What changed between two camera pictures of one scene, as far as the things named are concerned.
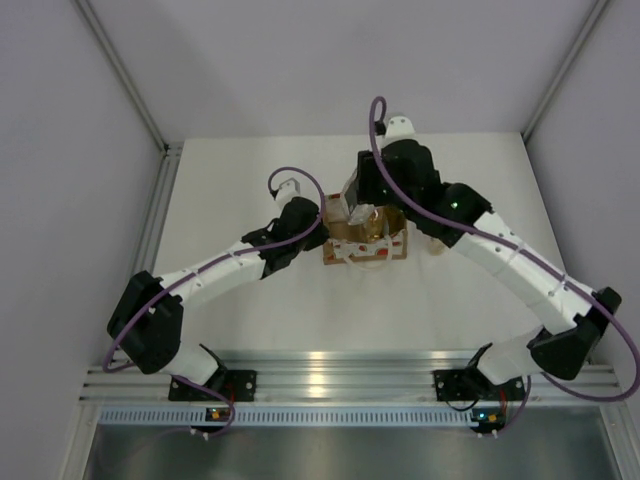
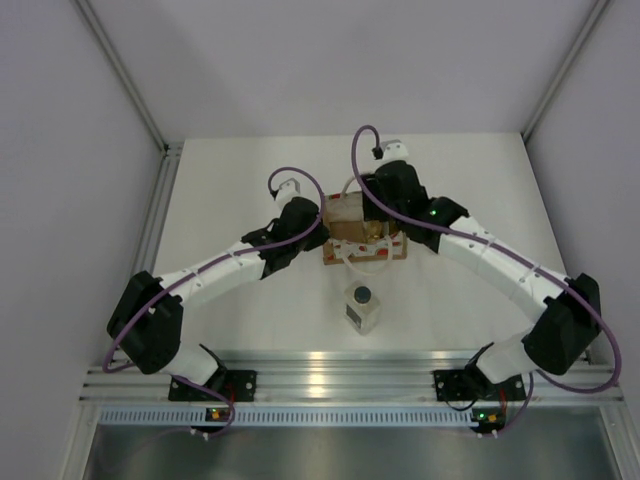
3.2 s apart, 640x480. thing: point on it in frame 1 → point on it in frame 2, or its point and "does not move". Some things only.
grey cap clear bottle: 357,212 → 362,307
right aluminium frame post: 564,69 does not move
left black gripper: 321,236 does not move
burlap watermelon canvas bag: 368,244 does not move
